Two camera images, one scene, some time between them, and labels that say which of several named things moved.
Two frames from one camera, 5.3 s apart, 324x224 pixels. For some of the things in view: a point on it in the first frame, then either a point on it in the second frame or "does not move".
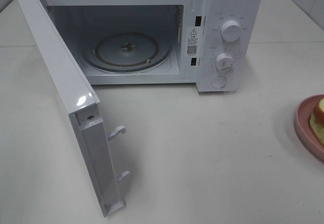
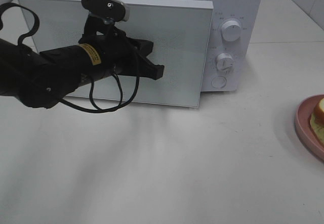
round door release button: [218, 82] does not move
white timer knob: [225, 62] does not move
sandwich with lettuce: [317, 121] does not move
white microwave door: [79, 94] → [180, 31]
